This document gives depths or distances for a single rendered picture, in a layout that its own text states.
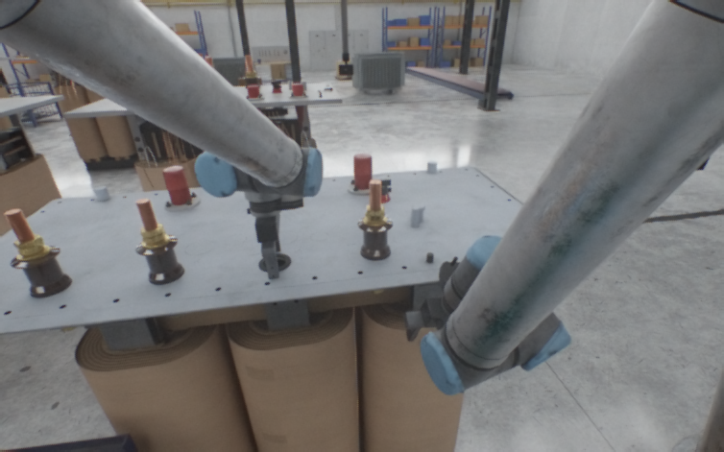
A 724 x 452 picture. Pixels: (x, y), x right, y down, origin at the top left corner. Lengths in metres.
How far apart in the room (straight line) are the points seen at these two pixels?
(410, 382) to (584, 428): 1.36
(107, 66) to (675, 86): 0.38
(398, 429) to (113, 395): 0.96
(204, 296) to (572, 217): 0.79
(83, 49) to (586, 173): 0.37
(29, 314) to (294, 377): 0.69
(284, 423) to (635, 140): 1.32
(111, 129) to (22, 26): 6.61
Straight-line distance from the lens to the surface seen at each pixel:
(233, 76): 13.18
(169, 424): 1.45
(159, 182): 2.76
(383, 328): 1.21
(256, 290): 0.91
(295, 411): 1.39
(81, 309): 1.05
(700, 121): 0.30
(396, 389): 1.39
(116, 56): 0.36
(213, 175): 0.73
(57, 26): 0.33
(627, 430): 2.63
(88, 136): 7.14
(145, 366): 1.28
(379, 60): 13.13
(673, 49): 0.29
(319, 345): 1.17
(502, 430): 2.36
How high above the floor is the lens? 1.90
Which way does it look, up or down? 28 degrees down
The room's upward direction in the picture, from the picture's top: 1 degrees counter-clockwise
